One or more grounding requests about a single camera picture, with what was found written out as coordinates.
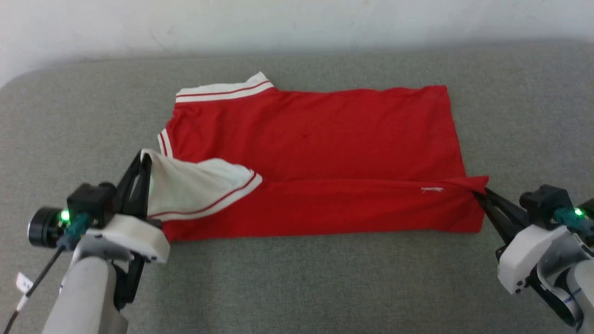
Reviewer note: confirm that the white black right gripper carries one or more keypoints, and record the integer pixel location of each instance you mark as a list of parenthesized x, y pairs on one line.
[(529, 257)]

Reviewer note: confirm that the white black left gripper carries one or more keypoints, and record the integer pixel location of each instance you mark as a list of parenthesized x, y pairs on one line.
[(130, 236)]

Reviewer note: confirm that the red and white shirt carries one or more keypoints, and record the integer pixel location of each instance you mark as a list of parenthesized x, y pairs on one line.
[(325, 157)]

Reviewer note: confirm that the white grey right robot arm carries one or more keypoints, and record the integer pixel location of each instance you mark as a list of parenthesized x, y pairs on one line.
[(568, 278)]

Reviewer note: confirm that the grey fabric sofa cushion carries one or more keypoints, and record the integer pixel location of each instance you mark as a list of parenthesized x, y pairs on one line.
[(325, 287)]

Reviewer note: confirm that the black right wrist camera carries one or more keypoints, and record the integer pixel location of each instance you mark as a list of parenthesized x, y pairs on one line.
[(552, 206)]

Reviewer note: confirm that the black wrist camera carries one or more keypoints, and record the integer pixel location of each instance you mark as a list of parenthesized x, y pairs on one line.
[(552, 206), (83, 208)]

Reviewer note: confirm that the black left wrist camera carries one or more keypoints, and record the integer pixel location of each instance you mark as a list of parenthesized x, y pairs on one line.
[(83, 208)]

